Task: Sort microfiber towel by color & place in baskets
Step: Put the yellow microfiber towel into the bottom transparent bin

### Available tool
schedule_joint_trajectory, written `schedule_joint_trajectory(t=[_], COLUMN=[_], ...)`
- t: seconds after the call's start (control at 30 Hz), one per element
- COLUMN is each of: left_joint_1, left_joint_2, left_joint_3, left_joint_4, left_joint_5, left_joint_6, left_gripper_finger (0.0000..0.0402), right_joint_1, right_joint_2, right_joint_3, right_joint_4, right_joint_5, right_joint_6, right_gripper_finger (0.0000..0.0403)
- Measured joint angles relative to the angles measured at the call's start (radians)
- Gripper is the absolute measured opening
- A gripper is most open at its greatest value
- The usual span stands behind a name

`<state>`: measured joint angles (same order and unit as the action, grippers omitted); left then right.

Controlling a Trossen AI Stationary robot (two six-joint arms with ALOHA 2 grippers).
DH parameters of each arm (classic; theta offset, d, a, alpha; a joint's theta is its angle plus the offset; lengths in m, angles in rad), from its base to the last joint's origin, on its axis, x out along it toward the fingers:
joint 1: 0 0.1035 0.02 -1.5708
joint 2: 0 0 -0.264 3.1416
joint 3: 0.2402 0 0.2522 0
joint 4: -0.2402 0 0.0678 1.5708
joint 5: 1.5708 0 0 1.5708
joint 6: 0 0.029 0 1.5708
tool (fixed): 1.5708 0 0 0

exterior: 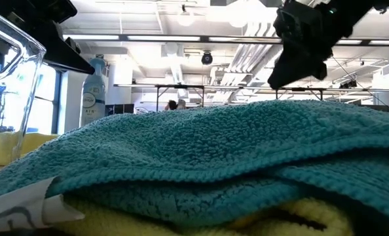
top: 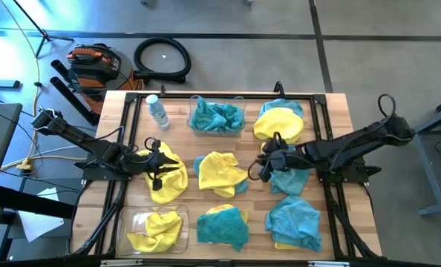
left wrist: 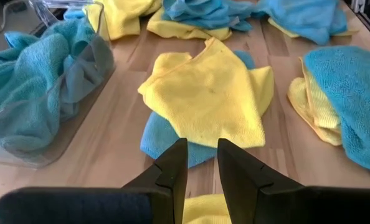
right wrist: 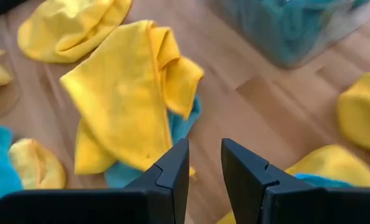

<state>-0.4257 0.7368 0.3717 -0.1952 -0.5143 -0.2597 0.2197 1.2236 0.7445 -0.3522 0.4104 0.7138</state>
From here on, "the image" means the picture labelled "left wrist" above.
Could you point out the blue microfiber towel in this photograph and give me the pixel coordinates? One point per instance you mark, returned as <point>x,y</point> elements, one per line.
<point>160,140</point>
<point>203,12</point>
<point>306,18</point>
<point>359,102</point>
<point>26,77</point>
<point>79,34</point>

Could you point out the yellow microfiber towel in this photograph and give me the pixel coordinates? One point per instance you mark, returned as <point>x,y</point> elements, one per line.
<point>178,31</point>
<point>319,109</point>
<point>203,93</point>
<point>283,30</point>
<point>119,18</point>
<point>203,211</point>

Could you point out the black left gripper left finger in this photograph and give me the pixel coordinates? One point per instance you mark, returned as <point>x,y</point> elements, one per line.
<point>169,186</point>

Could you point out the clear plastic basket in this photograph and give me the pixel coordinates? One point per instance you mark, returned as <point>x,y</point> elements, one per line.
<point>88,93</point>

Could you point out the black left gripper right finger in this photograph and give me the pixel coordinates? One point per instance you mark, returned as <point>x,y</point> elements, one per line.
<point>244,186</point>

